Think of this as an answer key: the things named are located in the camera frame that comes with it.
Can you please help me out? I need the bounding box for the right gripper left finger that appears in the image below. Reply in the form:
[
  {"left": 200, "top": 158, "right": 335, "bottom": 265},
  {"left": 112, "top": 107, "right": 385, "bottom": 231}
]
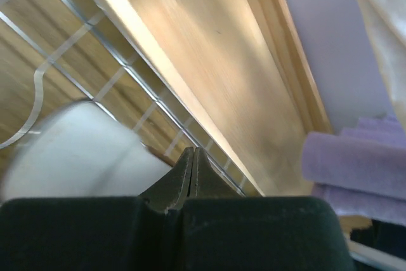
[{"left": 1, "top": 148, "right": 193, "bottom": 270}]

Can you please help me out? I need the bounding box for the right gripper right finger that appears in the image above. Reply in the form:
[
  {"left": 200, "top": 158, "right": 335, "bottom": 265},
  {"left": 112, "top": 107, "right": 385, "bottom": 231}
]
[{"left": 182, "top": 148, "right": 354, "bottom": 270}]

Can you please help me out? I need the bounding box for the steel cup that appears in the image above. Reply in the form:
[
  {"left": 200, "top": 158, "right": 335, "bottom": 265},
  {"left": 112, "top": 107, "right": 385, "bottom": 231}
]
[{"left": 1, "top": 100, "right": 172, "bottom": 201}]

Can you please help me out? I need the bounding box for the metal two-tier dish rack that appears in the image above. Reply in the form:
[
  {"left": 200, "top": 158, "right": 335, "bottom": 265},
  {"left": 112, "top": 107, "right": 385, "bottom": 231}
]
[{"left": 1, "top": 0, "right": 260, "bottom": 196}]

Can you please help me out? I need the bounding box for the wooden clothes rack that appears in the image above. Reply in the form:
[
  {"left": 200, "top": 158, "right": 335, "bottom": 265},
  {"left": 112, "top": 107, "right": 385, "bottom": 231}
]
[{"left": 96, "top": 0, "right": 374, "bottom": 234}]

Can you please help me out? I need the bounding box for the lavender towel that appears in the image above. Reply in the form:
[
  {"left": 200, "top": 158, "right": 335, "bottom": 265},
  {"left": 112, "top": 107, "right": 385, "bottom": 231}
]
[{"left": 301, "top": 116, "right": 405, "bottom": 225}]

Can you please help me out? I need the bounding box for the navy blue garment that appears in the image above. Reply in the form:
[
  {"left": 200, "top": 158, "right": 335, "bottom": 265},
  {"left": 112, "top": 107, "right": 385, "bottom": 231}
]
[{"left": 348, "top": 220, "right": 405, "bottom": 270}]

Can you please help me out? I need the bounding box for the white cloth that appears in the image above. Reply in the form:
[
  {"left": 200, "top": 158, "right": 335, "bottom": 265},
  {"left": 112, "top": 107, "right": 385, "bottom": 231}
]
[{"left": 357, "top": 0, "right": 405, "bottom": 120}]

